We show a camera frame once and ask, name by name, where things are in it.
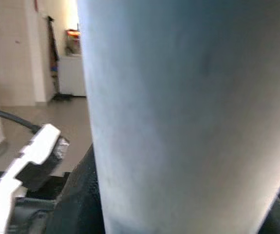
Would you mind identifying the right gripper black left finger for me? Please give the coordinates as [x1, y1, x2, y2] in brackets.
[46, 143, 106, 234]

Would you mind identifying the orange red item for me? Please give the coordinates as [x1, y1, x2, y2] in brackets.
[66, 28, 80, 41]

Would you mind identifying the white plastic table leg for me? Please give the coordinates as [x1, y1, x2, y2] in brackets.
[77, 0, 280, 234]

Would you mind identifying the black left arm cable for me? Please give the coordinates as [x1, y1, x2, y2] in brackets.
[0, 107, 43, 134]

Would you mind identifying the dark hanging broom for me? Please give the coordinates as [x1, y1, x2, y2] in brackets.
[46, 16, 59, 96]

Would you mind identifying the white floor cabinet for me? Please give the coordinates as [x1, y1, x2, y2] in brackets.
[58, 55, 87, 97]

